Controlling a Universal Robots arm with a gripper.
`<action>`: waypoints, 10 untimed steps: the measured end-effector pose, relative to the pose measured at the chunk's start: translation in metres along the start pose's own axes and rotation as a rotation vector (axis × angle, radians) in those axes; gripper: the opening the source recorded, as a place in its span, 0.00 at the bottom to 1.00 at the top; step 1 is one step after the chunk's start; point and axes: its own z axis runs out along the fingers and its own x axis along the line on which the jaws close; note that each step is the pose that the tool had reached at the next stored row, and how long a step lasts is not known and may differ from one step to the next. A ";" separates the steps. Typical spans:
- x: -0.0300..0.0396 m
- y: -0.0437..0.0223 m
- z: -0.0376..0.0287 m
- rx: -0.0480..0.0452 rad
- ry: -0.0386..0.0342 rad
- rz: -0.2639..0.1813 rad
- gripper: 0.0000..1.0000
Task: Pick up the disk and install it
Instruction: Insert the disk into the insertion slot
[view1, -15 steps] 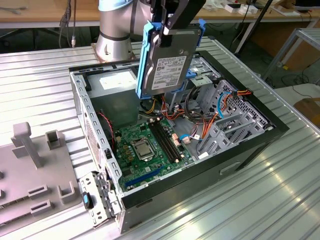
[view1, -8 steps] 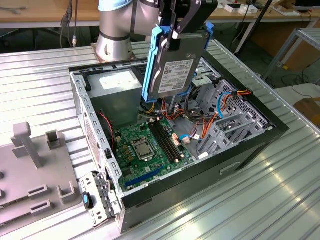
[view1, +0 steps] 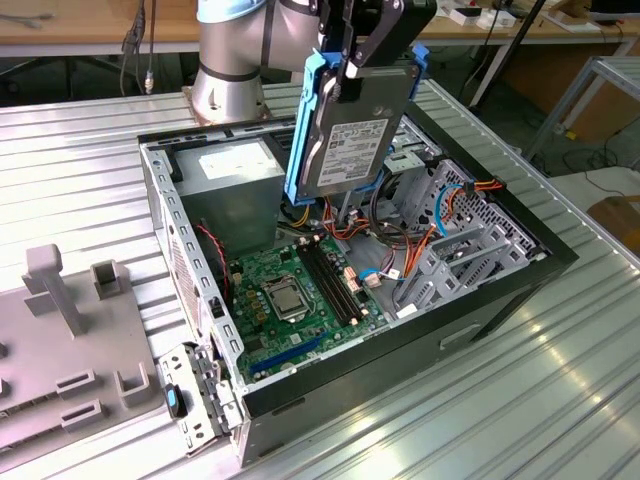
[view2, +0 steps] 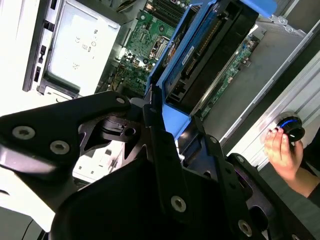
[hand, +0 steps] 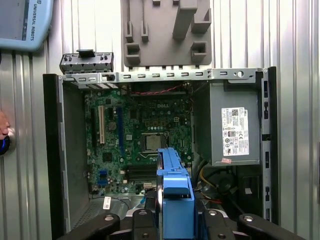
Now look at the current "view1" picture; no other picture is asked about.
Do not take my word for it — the metal card retention bracket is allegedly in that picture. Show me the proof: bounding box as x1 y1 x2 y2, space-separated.
158 341 247 457

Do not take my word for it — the grey parts rack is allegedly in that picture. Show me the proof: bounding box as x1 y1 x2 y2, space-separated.
0 243 167 451

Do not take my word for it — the blue black latch clip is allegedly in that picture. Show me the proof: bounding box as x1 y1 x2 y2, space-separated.
164 382 189 419

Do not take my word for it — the grey metal drive cage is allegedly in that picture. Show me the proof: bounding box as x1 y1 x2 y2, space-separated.
324 113 444 226

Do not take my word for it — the hard disk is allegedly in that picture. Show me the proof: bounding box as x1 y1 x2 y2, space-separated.
282 42 432 210

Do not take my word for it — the small white box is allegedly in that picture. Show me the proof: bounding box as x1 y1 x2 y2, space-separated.
447 5 516 30

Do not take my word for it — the aluminium frame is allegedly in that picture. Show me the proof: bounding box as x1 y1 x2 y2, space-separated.
524 54 640 166

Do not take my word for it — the red black fan wire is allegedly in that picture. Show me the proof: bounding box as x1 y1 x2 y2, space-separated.
193 223 232 301

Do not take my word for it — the grey power supply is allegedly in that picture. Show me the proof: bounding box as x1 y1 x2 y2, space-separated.
172 137 289 261

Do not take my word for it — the silver CPU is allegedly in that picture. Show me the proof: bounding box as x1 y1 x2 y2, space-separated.
269 285 307 321

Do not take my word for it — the black open PC case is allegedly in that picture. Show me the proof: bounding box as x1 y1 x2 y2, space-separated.
135 99 581 469

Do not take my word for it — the blue SATA wire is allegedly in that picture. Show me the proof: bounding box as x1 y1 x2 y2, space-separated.
435 183 469 237

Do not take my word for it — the brown cardboard box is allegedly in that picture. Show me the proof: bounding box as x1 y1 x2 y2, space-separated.
585 194 640 261
502 42 640 144

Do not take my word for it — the wooden desk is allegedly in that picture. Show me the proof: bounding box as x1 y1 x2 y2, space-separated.
0 0 640 59

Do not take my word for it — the black RAM slot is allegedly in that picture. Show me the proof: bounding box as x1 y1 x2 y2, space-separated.
298 243 350 327
317 238 370 321
311 240 363 324
304 242 356 326

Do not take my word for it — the blue plug with white label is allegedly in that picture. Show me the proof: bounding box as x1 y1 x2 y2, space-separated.
360 267 401 289

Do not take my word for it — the thick black cable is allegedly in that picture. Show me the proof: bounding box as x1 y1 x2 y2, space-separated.
369 179 416 246

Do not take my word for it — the CPU socket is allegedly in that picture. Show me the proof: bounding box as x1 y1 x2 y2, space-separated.
260 278 312 325

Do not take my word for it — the orange red wire bundle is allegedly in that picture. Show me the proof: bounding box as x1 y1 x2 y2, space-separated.
319 197 439 284

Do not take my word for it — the green motherboard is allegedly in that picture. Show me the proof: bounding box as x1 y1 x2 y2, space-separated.
227 232 391 384

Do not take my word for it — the metal disk bay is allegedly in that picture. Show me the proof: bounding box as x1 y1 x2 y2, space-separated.
392 158 549 321

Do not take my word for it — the orange power wire black plug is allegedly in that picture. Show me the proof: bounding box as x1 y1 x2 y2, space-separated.
447 177 505 221

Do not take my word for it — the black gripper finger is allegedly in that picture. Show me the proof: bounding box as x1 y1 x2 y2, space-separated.
333 0 405 104
319 0 345 51

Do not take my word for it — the blue expansion slot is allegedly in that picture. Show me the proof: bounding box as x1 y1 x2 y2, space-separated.
248 333 329 379

